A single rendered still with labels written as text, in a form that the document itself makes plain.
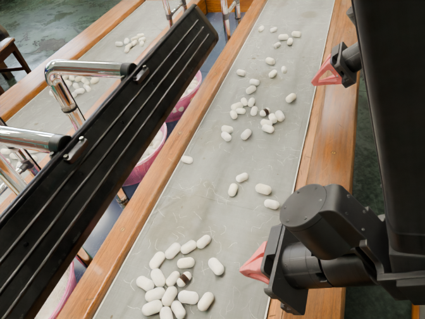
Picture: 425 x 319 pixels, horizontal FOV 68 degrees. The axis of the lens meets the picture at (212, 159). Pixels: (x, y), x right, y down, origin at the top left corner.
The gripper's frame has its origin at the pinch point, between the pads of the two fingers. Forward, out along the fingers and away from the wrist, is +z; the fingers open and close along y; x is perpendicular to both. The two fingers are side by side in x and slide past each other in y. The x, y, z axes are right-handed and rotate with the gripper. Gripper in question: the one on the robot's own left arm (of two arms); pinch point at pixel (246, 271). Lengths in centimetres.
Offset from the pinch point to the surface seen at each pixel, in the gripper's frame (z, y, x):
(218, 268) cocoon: 11.6, -3.3, 3.1
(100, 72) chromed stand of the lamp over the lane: 1.0, -11.4, -34.0
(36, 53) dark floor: 275, -203, -120
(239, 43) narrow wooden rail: 27, -89, -11
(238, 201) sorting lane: 13.9, -20.3, 3.7
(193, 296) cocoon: 13.6, 2.8, 1.4
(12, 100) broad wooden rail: 81, -42, -56
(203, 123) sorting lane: 27, -45, -8
